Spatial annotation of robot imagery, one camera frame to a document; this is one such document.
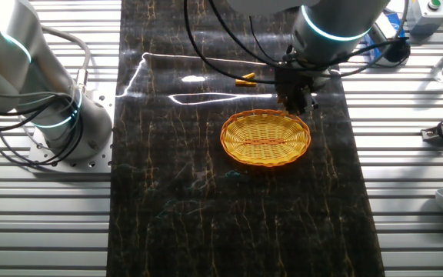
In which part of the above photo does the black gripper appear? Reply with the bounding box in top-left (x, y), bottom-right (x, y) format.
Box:
top-left (274, 68), bottom-right (319, 116)

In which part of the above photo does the yellow woven oval basket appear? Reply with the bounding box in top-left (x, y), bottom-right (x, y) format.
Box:
top-left (219, 108), bottom-right (312, 169)

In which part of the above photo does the yellow plastic clamp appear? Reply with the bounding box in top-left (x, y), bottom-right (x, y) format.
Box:
top-left (235, 72), bottom-right (258, 87)

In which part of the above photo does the grey button control box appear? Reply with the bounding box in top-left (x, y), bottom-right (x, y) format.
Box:
top-left (405, 0), bottom-right (443, 38)

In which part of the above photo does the black marble pattern mat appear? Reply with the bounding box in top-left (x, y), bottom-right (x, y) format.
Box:
top-left (105, 0), bottom-right (386, 277)

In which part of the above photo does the cable along arm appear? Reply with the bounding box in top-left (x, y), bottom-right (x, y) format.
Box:
top-left (182, 0), bottom-right (284, 85)
top-left (208, 0), bottom-right (409, 74)

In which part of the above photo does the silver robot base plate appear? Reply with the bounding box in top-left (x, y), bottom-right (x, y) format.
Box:
top-left (27, 90), bottom-right (115, 173)

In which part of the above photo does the grey base cable with plug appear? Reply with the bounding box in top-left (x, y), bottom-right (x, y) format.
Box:
top-left (38, 24), bottom-right (92, 90)

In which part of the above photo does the black base cable loop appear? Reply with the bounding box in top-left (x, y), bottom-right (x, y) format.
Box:
top-left (0, 88), bottom-right (85, 167)

